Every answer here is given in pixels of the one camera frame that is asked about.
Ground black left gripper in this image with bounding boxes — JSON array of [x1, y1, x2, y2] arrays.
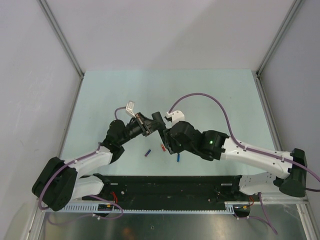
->
[[118, 112, 165, 145]]

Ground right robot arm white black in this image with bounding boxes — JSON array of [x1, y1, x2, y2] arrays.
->
[[159, 121, 307, 201]]

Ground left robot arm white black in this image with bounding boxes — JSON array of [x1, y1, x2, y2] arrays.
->
[[31, 112, 166, 212]]

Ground red orange AAA battery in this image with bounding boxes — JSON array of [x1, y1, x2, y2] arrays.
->
[[160, 143, 166, 152]]

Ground blue AAA battery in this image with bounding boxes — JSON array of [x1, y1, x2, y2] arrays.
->
[[176, 153, 181, 163]]

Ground purple AAA battery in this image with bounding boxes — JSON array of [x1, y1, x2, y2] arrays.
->
[[144, 149, 151, 157]]

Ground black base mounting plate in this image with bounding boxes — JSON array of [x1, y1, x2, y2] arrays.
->
[[96, 175, 259, 202]]

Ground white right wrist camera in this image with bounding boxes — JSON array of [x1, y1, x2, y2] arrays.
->
[[164, 110, 185, 126]]

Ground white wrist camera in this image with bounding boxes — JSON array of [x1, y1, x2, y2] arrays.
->
[[125, 100, 136, 118], [164, 110, 185, 126]]

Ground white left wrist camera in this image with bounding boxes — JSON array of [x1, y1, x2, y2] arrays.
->
[[125, 100, 136, 118]]

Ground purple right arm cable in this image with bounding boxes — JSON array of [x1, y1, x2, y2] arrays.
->
[[167, 92, 320, 235]]

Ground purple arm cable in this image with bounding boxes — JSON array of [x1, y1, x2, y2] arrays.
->
[[167, 92, 320, 235], [37, 106, 128, 226]]

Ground white slotted cable duct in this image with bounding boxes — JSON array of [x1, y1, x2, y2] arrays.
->
[[60, 201, 235, 214]]

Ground aluminium front rail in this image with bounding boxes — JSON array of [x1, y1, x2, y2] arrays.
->
[[261, 193, 309, 205]]

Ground left aluminium frame post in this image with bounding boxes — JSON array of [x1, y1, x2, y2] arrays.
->
[[36, 0, 85, 80]]

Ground aluminium frame post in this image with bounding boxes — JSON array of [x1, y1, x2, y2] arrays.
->
[[255, 0, 305, 76], [36, 0, 85, 80]]

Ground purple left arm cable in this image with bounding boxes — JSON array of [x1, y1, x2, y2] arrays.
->
[[37, 106, 128, 226]]

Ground right aluminium frame post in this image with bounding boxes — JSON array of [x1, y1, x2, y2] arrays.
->
[[255, 0, 305, 76]]

